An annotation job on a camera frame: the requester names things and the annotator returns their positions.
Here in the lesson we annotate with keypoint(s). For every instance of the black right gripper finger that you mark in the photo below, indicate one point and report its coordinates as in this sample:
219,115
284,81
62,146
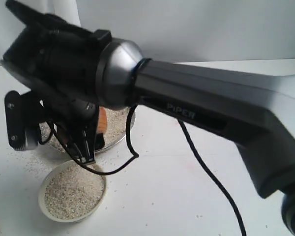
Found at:
99,141
81,139

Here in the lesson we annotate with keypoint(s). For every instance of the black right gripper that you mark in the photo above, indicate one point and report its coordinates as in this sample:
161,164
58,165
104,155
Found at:
56,60

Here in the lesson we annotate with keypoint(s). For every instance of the brown wooden cup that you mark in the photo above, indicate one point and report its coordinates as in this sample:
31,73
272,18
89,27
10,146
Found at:
102,121

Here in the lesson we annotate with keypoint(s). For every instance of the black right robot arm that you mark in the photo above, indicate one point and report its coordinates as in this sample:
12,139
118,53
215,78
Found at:
256,112

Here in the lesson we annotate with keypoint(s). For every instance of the steel plate of rice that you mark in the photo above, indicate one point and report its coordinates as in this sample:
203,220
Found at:
114,133

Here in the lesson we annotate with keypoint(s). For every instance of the white bowl of rice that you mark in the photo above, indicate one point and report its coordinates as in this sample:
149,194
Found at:
70,194

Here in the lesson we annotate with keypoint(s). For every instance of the white backdrop curtain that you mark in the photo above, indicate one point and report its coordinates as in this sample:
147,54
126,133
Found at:
189,30

